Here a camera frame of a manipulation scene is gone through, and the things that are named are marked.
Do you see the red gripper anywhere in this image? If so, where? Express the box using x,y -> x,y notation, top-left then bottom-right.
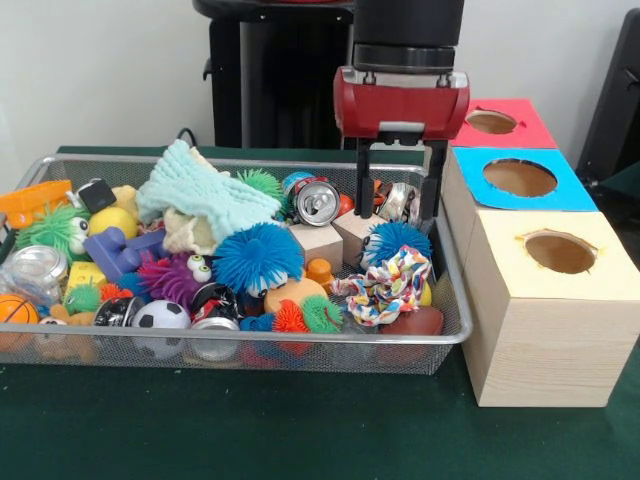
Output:
333,66 -> 471,236

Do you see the shallow clear mesh bin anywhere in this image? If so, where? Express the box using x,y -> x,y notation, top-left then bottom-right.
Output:
0,153 -> 474,375

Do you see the small blue spiky ball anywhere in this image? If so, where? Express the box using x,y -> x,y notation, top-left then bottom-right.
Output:
360,221 -> 434,271

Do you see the red soda can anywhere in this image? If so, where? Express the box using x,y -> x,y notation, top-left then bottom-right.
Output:
284,172 -> 344,226

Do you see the brown toy football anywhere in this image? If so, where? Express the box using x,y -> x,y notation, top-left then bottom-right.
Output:
379,305 -> 445,337

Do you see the large blue spiky ball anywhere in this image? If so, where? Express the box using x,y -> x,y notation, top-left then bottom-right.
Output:
213,222 -> 307,296

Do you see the light blue knitted cloth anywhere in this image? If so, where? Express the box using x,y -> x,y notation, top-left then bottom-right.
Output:
135,139 -> 282,236

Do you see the dark green side table cloth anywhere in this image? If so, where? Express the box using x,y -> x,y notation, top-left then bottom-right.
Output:
597,159 -> 640,201

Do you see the black panel stand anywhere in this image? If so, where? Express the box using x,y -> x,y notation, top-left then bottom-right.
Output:
574,7 -> 640,176

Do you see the black and white soccer ball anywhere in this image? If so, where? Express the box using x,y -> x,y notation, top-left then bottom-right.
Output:
131,299 -> 193,359

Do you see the purple plastic block toy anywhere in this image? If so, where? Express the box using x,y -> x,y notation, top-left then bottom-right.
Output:
83,225 -> 174,284

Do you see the orange plastic toy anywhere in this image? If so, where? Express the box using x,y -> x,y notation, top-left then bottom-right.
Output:
0,179 -> 74,229

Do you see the orange toy basketball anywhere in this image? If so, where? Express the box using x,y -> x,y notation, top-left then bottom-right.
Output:
0,293 -> 41,351

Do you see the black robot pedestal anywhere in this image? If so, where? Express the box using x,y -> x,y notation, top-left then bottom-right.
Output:
202,19 -> 359,150

